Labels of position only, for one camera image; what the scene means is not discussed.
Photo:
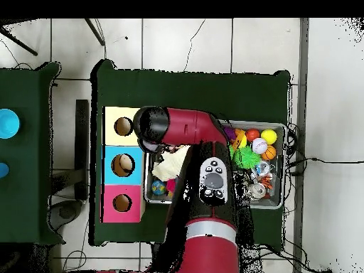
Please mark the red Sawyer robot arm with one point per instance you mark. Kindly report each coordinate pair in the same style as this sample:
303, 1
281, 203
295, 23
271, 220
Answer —
193, 125

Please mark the wooden box with three holes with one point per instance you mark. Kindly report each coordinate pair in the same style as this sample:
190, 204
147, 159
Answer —
116, 170

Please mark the clear mesh bin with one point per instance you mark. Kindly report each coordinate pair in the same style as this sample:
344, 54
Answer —
276, 202

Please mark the pale yellow knitted cloth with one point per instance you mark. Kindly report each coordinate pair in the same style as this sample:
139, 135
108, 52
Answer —
169, 168

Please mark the small globe ball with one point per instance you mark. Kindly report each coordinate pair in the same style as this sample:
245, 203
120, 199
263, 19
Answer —
158, 187

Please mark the purple spiky ball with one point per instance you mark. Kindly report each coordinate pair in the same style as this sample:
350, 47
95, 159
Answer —
229, 133

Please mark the green spiky ball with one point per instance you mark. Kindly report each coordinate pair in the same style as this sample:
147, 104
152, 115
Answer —
246, 158

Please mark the red orange ball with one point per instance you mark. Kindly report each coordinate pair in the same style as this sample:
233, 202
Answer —
252, 135

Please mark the white baseball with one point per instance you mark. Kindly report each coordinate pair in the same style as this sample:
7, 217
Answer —
260, 145

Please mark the crushed metal can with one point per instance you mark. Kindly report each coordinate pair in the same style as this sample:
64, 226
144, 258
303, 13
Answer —
257, 191

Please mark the small orange basketball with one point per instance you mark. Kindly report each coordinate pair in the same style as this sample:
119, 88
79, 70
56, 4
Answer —
269, 153

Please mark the yellow ball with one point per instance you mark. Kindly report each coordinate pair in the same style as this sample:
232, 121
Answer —
269, 136

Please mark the dark grey stand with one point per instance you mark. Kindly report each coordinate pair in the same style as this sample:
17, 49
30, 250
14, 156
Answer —
82, 148

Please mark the black stand leg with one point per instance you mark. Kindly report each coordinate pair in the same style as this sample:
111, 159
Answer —
20, 44
95, 32

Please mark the dark green side table cloth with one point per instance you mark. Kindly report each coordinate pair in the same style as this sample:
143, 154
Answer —
28, 199

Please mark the blue round bowl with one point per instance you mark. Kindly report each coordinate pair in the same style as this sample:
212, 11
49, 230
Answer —
7, 123

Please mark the small blue cup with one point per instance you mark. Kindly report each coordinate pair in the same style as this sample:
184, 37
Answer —
3, 170

